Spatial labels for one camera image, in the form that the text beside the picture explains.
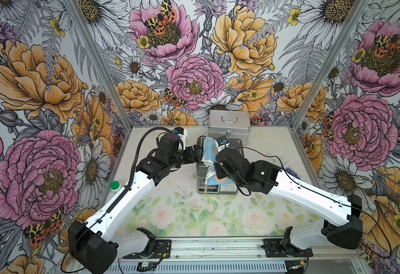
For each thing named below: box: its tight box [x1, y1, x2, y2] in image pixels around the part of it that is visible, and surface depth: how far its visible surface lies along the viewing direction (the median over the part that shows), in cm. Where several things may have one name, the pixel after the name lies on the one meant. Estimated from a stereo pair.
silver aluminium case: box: [208, 109, 251, 146], surface depth 107 cm
